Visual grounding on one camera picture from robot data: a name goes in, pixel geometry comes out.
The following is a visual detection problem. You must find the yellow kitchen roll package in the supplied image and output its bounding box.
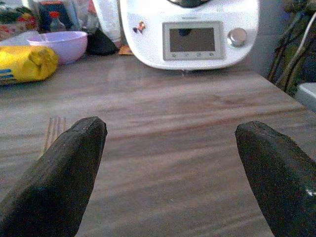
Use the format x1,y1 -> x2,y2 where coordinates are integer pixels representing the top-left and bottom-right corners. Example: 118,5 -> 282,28
0,45 -> 59,86

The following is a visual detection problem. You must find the white food processor with screen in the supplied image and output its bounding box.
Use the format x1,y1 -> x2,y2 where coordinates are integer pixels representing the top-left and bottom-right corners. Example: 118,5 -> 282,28
119,0 -> 260,71

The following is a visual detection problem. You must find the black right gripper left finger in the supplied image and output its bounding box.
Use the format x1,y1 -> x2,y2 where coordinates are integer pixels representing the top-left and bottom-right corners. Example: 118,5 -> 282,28
0,116 -> 108,237

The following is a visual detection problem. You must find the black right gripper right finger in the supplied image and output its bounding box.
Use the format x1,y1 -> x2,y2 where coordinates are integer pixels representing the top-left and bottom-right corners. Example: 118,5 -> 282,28
235,120 -> 316,237

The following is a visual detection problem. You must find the black pouch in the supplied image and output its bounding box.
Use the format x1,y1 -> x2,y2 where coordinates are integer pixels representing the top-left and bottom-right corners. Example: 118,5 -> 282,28
86,28 -> 119,56

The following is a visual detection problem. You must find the small purple plastic bowl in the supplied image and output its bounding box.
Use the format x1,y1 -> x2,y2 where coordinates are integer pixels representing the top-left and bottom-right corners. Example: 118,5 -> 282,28
27,31 -> 88,65

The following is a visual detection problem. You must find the white cable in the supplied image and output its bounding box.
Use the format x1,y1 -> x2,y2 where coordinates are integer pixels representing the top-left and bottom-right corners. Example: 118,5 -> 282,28
281,14 -> 316,84

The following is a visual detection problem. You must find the small soy sauce bottle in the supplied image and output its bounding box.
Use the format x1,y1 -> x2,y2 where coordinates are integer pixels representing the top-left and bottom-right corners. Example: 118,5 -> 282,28
49,11 -> 66,32

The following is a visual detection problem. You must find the green printed food pack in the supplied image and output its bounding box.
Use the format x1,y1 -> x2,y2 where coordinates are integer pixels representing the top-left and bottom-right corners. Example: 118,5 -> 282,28
0,4 -> 38,41

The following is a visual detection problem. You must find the dark blue jar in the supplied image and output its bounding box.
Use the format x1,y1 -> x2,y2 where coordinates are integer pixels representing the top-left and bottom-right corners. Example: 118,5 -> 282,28
38,1 -> 74,32

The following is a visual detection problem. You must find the small orange card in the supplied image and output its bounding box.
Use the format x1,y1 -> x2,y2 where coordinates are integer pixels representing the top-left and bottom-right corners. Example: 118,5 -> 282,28
118,45 -> 134,55

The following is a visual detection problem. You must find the silver metal fork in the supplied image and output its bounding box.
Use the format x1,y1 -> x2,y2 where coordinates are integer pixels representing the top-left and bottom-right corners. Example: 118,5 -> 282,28
43,116 -> 67,152

